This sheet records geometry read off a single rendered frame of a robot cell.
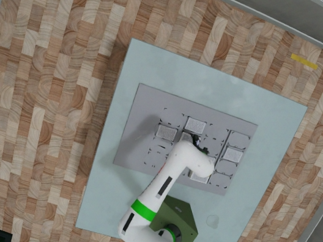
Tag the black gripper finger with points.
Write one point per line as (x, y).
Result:
(195, 139)

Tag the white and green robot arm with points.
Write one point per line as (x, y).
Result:
(134, 225)

